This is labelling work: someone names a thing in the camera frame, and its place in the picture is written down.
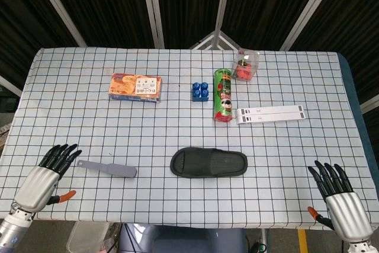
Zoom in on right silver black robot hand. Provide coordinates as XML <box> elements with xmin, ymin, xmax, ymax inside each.
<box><xmin>307</xmin><ymin>160</ymin><xmax>374</xmax><ymax>242</ymax></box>

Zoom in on black slipper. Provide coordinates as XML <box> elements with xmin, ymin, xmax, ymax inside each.
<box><xmin>169</xmin><ymin>146</ymin><xmax>249</xmax><ymax>178</ymax></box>

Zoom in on orange biscuit box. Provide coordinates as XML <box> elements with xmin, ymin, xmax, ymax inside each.
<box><xmin>107</xmin><ymin>73</ymin><xmax>163</xmax><ymax>104</ymax></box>

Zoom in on blue table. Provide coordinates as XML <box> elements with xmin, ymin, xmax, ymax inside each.
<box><xmin>337</xmin><ymin>53</ymin><xmax>379</xmax><ymax>232</ymax></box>

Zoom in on clear box with red pieces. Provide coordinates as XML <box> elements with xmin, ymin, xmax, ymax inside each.
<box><xmin>232</xmin><ymin>48</ymin><xmax>261</xmax><ymax>82</ymax></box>

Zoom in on blue building block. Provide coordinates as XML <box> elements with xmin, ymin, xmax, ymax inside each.
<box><xmin>191</xmin><ymin>81</ymin><xmax>210</xmax><ymax>102</ymax></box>

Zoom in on clear plastic container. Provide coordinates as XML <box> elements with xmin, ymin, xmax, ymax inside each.
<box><xmin>65</xmin><ymin>221</ymin><xmax>110</xmax><ymax>253</ymax></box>

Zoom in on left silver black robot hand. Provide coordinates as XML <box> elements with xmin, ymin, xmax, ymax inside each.
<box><xmin>13</xmin><ymin>143</ymin><xmax>83</xmax><ymax>214</ymax></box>

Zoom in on checked tablecloth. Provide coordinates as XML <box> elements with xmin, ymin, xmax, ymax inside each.
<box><xmin>0</xmin><ymin>46</ymin><xmax>375</xmax><ymax>232</ymax></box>

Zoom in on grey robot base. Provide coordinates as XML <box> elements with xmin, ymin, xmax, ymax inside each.
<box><xmin>118</xmin><ymin>223</ymin><xmax>248</xmax><ymax>253</ymax></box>

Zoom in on grey tool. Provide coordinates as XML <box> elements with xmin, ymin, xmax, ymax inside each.
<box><xmin>76</xmin><ymin>159</ymin><xmax>138</xmax><ymax>179</ymax></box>

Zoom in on green crisps can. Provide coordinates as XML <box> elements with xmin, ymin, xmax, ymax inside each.
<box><xmin>213</xmin><ymin>68</ymin><xmax>235</xmax><ymax>123</ymax></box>

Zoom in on black folding screen white frame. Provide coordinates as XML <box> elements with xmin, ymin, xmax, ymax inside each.
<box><xmin>0</xmin><ymin>0</ymin><xmax>379</xmax><ymax>114</ymax></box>

